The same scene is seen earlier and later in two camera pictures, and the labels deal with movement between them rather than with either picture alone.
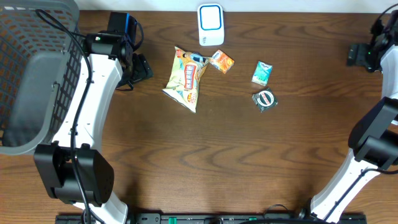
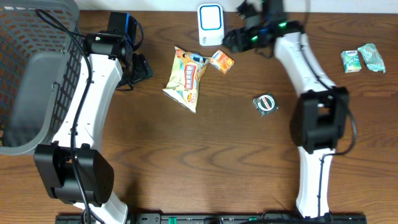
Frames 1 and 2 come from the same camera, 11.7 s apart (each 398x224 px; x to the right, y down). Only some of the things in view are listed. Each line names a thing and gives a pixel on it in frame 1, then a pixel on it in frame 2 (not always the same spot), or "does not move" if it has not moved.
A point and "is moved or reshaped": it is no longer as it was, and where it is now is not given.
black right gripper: x=359 y=57 → x=237 y=40
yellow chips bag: x=183 y=86 does not move
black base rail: x=232 y=218 does not move
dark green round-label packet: x=265 y=99 is moved or reshaped
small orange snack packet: x=222 y=61 does not move
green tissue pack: x=262 y=73 → x=351 y=61
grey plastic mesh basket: x=40 y=58 does not move
